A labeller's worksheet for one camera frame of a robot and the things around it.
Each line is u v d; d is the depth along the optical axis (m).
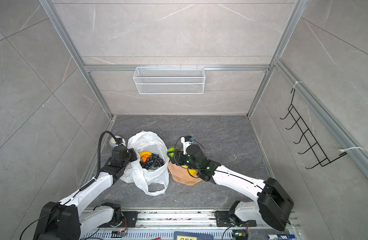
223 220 0.73
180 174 0.88
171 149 0.75
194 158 0.59
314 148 0.64
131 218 0.73
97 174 0.56
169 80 1.00
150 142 0.91
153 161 0.90
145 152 0.96
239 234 0.70
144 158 0.90
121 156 0.66
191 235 0.67
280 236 0.68
